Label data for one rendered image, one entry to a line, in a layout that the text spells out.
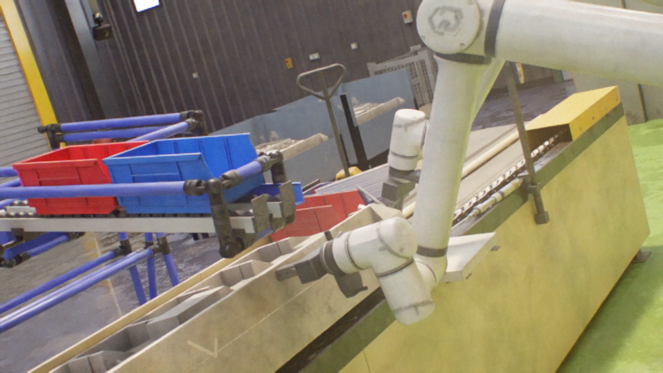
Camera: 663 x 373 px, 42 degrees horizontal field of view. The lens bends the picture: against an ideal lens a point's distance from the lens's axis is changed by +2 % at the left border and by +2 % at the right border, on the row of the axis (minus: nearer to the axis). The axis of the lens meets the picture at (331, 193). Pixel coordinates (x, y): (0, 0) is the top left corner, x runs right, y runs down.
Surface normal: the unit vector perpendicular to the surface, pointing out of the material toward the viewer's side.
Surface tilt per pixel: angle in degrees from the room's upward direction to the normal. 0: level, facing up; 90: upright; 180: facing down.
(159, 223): 90
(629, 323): 0
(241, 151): 88
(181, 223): 90
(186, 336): 80
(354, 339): 90
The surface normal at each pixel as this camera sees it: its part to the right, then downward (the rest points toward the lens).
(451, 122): -0.14, 0.32
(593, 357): -0.27, -0.94
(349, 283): 0.75, -0.27
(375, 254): -0.51, 0.33
